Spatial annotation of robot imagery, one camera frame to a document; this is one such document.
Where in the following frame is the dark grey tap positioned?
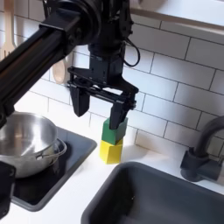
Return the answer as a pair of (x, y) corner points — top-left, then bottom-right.
(179, 115), (224, 183)

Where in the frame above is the green wooden block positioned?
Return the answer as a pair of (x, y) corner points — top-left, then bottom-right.
(101, 116), (129, 146)

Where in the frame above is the wooden microwave cabinet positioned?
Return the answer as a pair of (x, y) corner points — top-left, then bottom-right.
(129, 0), (224, 30)

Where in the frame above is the steel pot with handles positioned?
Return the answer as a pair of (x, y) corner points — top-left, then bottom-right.
(0, 111), (67, 179)

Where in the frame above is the wooden slotted spatula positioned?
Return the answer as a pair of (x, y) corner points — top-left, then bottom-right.
(0, 0), (18, 60)

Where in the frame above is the black stove top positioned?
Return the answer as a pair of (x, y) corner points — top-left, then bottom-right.
(10, 125), (98, 213)

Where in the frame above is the wooden spoon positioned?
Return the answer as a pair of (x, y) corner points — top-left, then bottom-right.
(52, 56), (70, 86)

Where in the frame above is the thin black cable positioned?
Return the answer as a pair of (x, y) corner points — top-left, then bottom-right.
(122, 37), (141, 68)

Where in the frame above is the dark grey sink basin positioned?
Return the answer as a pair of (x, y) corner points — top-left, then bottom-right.
(80, 161), (224, 224)

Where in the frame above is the yellow wooden block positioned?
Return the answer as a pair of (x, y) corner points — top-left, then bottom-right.
(99, 138), (124, 165)

